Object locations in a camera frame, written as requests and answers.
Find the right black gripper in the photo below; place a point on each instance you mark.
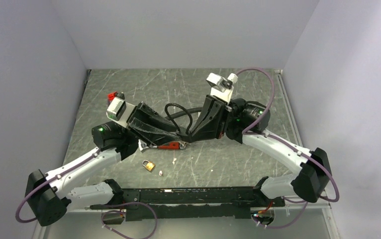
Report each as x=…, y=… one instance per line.
x=211, y=122

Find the aluminium rail right edge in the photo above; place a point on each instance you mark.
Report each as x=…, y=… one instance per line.
x=279, y=78

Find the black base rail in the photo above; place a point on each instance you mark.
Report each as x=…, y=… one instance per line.
x=176, y=203

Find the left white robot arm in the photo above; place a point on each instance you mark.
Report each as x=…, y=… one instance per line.
x=57, y=192

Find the brass padlock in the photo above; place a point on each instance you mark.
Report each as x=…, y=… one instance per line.
x=148, y=165

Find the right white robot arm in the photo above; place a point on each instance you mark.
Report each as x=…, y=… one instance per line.
x=246, y=123

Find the red handled adjustable wrench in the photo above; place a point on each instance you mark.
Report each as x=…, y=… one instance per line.
x=168, y=146

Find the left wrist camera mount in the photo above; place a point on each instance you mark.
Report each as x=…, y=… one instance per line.
x=119, y=110

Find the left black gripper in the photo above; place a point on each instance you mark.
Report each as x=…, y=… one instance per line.
x=142, y=122

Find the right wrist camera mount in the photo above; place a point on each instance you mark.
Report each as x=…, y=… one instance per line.
x=221, y=87

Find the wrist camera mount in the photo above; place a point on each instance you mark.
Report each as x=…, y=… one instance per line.
x=221, y=87
x=119, y=110

